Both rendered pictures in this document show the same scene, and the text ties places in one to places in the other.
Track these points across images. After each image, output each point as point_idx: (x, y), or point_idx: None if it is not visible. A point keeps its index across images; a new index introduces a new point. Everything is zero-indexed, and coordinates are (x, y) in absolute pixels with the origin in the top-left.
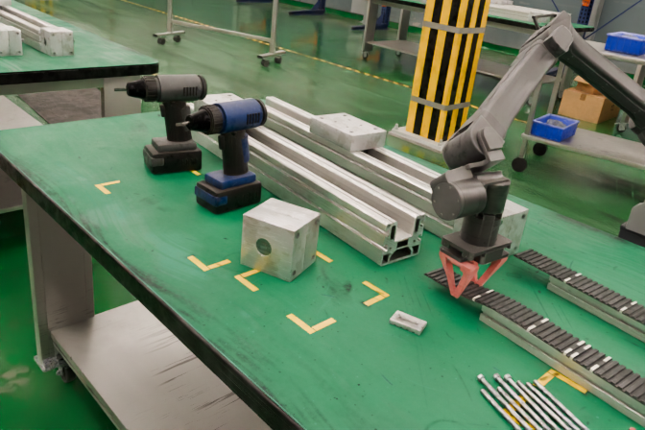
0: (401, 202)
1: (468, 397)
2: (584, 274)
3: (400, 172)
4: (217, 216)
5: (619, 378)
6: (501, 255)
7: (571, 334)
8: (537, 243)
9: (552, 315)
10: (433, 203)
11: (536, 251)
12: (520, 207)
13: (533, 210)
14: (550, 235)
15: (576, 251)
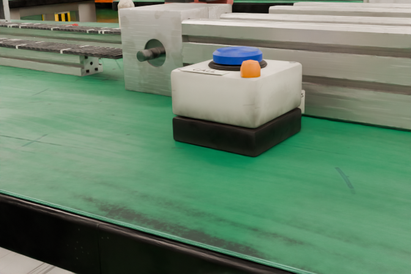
0: (311, 7)
1: None
2: (32, 86)
3: (373, 18)
4: None
5: (89, 27)
6: None
7: (111, 31)
8: (79, 104)
9: (109, 61)
10: None
11: (109, 54)
12: (133, 8)
13: (28, 164)
14: (37, 119)
15: (8, 106)
